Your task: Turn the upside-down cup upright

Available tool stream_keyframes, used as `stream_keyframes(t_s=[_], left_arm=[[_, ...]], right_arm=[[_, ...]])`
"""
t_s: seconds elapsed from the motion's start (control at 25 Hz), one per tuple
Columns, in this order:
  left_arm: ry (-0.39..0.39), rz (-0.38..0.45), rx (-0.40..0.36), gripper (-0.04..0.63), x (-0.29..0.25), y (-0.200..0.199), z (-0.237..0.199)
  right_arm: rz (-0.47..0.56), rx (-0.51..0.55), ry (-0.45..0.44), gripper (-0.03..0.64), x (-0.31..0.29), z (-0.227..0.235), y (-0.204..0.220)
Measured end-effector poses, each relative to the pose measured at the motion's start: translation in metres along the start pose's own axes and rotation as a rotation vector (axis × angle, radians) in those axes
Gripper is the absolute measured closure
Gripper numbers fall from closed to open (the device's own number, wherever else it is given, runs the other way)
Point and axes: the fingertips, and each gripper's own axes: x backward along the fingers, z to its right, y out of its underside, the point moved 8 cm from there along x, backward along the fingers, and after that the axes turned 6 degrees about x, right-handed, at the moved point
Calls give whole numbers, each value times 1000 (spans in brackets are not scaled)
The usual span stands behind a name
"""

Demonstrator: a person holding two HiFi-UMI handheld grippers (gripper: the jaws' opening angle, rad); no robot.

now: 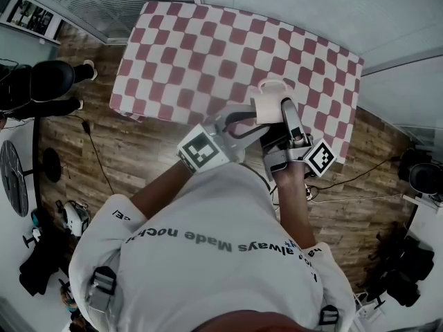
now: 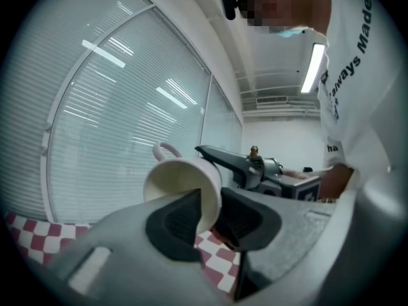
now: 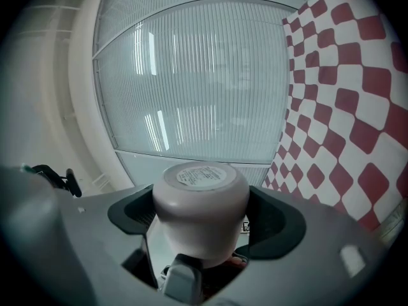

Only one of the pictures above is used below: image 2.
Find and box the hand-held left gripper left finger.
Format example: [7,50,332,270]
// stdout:
[47,189,226,306]

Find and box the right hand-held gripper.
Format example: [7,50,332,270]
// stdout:
[194,144,321,202]

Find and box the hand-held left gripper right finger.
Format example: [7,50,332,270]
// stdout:
[216,187,338,301]

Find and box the pale pink cup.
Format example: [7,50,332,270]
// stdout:
[142,142,223,235]

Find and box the person's right forearm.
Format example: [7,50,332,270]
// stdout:
[318,163,355,200]

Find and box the person's right hand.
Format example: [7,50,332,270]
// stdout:
[282,168,332,180]

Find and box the narrow white window blind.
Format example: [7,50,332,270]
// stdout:
[200,78,244,154]

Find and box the red white checkered tablecloth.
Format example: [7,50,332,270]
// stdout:
[4,212,242,296]

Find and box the large white window blind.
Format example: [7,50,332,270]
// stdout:
[47,6,212,224]

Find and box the long ceiling light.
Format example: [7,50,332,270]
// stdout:
[300,42,326,94]

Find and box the blue face mask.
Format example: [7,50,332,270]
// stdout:
[275,26,309,40]

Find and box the white printed t-shirt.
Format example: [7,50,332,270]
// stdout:
[317,0,408,186]

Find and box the person's head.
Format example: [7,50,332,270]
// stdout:
[237,0,333,40]

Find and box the white window frame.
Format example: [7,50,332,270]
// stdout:
[40,0,244,224]

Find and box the black head camera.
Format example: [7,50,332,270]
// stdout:
[219,0,240,20]

